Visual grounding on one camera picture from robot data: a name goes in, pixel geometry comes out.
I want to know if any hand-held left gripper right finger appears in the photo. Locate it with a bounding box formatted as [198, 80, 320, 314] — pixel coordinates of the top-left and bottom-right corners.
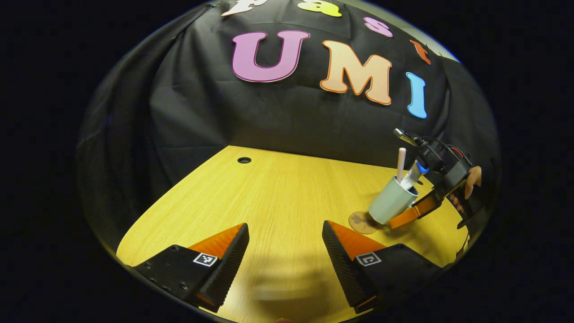
[322, 220, 444, 314]

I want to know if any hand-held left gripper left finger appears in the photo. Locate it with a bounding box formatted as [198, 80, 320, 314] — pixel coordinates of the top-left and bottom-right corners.
[130, 223, 250, 313]

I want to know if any light blue cup wooden handle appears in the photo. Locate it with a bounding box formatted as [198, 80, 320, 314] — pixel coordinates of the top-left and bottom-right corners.
[369, 176, 419, 225]

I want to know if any white blue toothpaste tube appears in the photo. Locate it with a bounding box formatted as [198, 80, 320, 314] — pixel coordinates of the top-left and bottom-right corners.
[400, 161, 429, 190]

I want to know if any white toothbrush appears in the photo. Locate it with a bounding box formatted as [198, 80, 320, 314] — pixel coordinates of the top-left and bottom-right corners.
[396, 148, 407, 182]

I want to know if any round brown coaster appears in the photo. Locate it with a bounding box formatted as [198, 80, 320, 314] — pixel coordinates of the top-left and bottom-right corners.
[348, 211, 379, 235]

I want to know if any wooden desktop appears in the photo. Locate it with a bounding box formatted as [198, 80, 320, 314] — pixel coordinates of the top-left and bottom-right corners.
[117, 145, 469, 323]

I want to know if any red black gripper cable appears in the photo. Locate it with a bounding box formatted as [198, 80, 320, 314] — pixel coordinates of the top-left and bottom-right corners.
[422, 137, 467, 158]

